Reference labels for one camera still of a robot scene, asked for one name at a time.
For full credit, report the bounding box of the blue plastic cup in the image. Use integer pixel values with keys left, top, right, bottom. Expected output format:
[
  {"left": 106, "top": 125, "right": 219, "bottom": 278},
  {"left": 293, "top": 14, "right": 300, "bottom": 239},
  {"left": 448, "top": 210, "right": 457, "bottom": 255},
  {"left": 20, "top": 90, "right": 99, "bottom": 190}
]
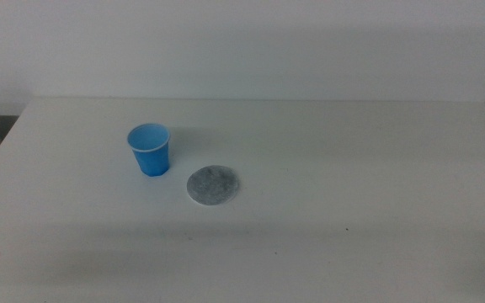
[{"left": 126, "top": 122, "right": 172, "bottom": 178}]

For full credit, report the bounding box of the round grey cup mat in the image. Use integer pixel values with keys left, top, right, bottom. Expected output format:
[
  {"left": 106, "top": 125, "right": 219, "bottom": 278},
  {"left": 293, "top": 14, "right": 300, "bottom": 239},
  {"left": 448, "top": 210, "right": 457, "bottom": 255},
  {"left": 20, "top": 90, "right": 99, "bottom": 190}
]
[{"left": 186, "top": 164, "right": 241, "bottom": 207}]

